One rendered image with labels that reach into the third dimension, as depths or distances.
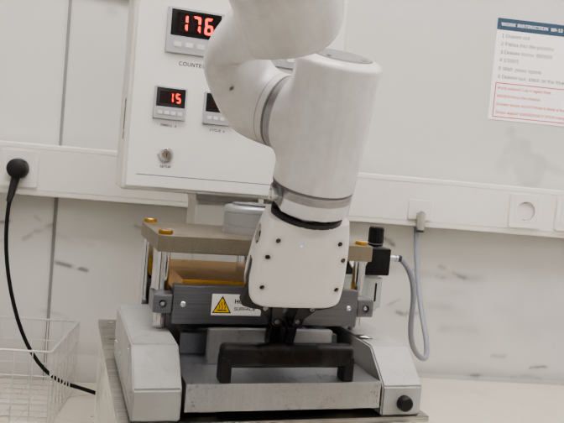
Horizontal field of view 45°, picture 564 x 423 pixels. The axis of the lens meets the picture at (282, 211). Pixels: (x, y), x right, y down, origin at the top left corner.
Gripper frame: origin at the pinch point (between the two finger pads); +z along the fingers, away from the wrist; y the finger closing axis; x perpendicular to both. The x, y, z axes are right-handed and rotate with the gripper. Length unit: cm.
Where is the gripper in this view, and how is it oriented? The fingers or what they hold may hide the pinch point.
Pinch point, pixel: (279, 335)
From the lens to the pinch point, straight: 77.2
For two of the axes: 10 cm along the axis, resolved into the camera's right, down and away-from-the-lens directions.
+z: -1.8, 9.1, 3.7
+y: 9.5, 0.7, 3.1
